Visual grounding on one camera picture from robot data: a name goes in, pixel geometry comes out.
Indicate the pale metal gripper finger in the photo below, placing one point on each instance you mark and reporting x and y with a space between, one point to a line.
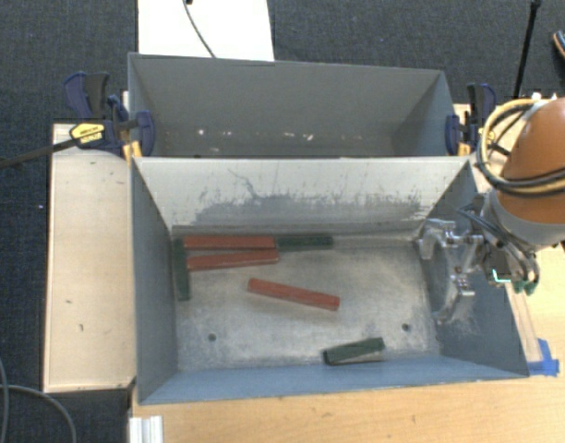
458 289
437 234

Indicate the dark green flat block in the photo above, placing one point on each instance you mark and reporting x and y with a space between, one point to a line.
305 242
354 351
182 270

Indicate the red-brown flat block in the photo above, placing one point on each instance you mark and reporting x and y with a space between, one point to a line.
229 242
232 260
294 294

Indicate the grey metal bin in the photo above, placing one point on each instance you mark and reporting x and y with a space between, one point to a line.
287 330

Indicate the pale wood flat board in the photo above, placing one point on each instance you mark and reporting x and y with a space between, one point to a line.
88 270

